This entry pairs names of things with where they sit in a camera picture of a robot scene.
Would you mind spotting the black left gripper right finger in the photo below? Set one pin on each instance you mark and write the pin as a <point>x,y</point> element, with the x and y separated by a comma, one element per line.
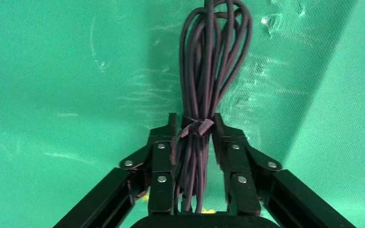
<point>242,192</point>

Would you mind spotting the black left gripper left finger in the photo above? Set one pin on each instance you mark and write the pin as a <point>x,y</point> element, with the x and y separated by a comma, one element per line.
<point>162,188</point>

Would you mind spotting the green table cloth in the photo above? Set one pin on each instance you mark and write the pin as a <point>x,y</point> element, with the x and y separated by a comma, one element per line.
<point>59,94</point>

